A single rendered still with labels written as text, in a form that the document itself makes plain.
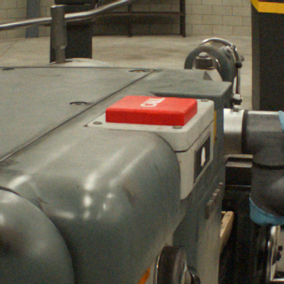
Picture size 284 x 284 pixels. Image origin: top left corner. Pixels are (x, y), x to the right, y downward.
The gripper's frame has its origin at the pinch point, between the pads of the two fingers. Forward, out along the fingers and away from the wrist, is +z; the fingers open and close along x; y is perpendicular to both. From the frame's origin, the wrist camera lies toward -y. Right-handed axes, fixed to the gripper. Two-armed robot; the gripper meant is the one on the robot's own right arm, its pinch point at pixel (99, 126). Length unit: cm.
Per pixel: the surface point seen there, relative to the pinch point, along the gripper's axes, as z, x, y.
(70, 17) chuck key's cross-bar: -2.8, 20.7, -23.6
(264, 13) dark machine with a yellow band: 13, -6, 453
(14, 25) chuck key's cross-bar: 4.7, 20.0, -27.1
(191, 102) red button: -28, 17, -68
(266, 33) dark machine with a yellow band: 11, -22, 453
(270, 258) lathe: -29, -33, 29
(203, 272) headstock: -27, -5, -49
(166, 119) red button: -27, 17, -72
